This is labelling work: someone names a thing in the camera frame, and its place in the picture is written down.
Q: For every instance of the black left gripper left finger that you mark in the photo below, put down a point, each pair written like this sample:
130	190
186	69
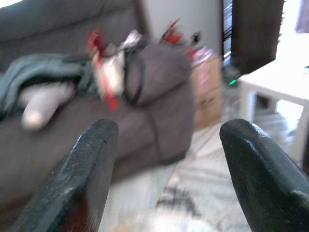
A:
72	181

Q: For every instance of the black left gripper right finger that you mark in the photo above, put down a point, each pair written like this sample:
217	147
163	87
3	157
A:
265	181

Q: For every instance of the cardboard box with arrow marks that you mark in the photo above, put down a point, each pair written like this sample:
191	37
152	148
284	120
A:
208	108

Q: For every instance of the white side table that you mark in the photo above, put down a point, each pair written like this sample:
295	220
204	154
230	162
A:
277	82

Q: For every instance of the grey fabric sofa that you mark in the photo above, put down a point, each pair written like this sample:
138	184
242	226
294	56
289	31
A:
157	120

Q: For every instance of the green blanket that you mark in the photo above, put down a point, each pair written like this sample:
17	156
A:
36	70

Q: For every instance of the cardboard box with red tape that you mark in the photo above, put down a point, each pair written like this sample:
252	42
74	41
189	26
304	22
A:
207	75

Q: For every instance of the small red blue box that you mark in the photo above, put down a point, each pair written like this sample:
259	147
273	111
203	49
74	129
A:
201	54

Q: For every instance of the dark brown door panel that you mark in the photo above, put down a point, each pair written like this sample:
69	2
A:
256	36

